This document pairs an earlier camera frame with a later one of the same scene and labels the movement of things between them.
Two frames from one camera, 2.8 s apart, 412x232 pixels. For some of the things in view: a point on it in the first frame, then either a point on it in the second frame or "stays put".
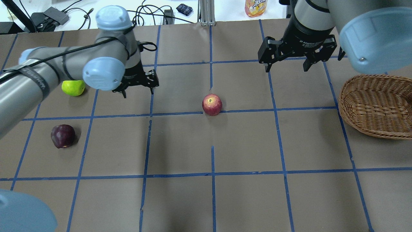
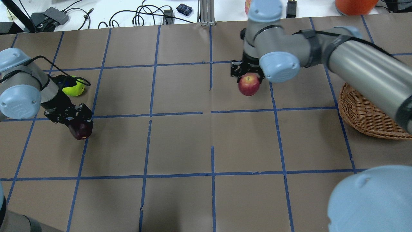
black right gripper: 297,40 → 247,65
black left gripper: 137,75 → 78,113
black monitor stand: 9,27 stays put
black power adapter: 169,17 stays put
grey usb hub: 59,16 stays put
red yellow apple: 211,104 → 249,83
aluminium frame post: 206,12 stays put
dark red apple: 62,135 → 81,130
